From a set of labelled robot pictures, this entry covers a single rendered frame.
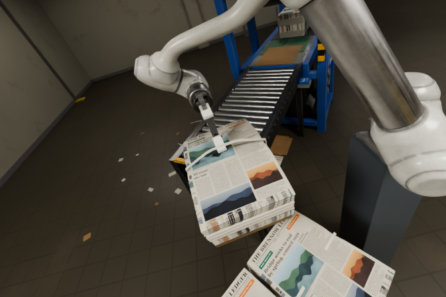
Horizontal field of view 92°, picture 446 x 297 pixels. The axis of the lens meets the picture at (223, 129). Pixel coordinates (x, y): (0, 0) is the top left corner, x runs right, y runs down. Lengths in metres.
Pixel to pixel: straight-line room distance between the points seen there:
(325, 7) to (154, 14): 6.12
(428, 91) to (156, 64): 0.83
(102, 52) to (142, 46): 1.09
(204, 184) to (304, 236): 0.45
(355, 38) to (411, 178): 0.36
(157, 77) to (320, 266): 0.85
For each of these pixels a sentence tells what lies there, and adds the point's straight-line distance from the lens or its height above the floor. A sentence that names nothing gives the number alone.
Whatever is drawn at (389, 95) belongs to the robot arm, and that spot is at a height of 1.37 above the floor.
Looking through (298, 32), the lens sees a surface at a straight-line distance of 2.87.
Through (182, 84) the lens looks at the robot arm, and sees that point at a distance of 0.86.
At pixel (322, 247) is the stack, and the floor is 0.83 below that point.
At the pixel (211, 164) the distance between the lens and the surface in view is 0.72.
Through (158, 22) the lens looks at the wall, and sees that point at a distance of 6.53.
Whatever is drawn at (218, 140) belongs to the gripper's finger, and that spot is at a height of 1.23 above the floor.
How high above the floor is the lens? 1.68
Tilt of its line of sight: 36 degrees down
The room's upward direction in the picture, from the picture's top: 19 degrees counter-clockwise
